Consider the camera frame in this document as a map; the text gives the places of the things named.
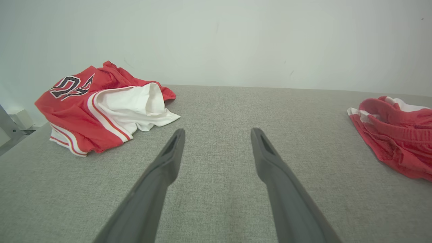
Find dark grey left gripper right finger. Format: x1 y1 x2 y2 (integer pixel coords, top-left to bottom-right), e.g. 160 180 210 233
251 128 341 243

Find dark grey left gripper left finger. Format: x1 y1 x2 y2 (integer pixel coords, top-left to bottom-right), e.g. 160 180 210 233
93 129 186 243

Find red basketball jersey with numbers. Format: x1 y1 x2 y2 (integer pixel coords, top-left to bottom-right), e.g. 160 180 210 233
35 61 181 158

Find red shorts with white stripes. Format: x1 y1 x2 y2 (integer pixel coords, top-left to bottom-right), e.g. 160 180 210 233
347 96 432 183

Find white wall box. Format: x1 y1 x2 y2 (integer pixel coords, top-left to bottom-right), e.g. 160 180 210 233
9 109 34 131

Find grey metal frame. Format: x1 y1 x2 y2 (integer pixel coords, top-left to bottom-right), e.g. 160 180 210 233
0 105 36 156

